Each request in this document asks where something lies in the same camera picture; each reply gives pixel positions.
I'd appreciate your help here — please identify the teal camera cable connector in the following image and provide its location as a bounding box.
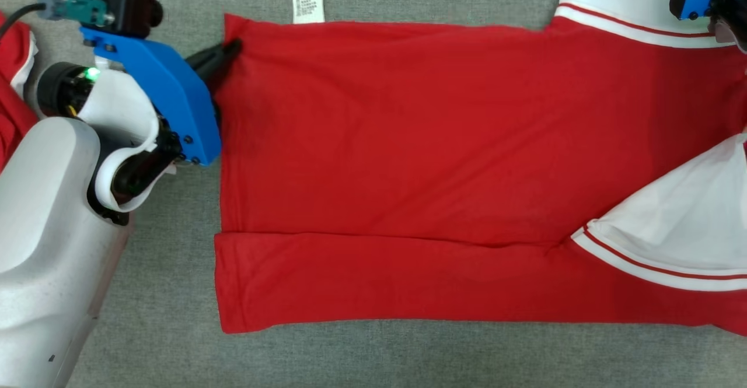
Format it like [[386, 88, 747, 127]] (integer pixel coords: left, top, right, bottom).
[[37, 0, 113, 27]]

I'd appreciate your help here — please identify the red shirt with white sleeves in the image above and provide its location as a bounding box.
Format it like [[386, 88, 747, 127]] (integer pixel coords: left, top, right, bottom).
[[214, 0, 747, 337]]

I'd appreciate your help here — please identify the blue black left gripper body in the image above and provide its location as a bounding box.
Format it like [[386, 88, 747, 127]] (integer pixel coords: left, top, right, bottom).
[[81, 26, 223, 167]]

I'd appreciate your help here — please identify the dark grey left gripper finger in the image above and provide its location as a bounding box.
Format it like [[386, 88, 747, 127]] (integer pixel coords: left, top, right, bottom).
[[185, 38, 243, 95]]

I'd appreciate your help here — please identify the black left camera cable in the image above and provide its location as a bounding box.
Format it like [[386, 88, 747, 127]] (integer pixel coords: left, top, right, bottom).
[[0, 3, 47, 42]]

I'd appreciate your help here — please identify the red shirt with black logo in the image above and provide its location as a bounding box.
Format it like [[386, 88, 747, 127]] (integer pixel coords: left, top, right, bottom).
[[0, 12, 40, 170]]

